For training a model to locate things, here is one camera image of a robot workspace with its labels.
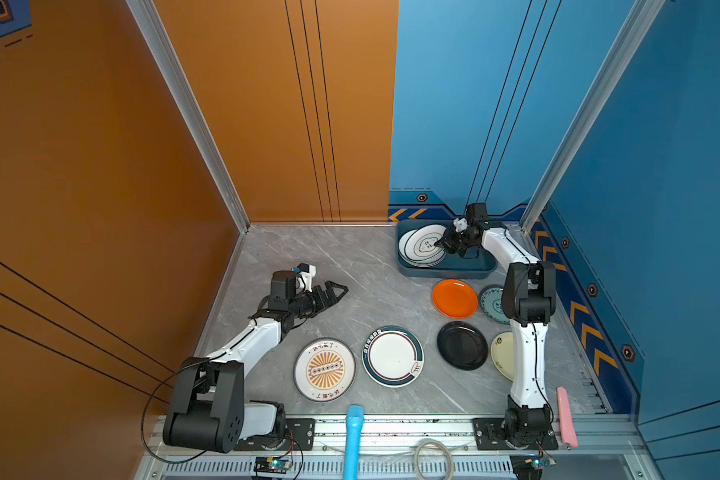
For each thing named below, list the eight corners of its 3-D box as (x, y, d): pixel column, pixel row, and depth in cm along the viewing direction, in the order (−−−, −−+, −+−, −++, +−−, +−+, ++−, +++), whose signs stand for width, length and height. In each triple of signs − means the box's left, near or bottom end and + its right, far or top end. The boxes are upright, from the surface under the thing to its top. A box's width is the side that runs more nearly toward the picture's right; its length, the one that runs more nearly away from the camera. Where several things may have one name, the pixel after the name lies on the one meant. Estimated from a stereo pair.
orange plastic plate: (434, 318, 96) (436, 314, 94) (429, 283, 105) (430, 279, 103) (479, 318, 96) (482, 314, 94) (470, 283, 105) (472, 279, 102)
